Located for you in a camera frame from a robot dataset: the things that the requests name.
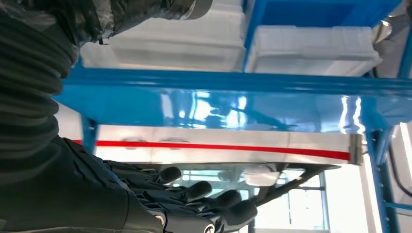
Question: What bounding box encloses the blue metal shelf rack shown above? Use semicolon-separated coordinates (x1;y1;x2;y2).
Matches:
53;0;412;233

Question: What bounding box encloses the white plastic bin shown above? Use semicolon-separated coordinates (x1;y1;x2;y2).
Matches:
244;25;383;78
80;0;247;73

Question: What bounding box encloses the white car red stripe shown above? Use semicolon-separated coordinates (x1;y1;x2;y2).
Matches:
54;102;369;233

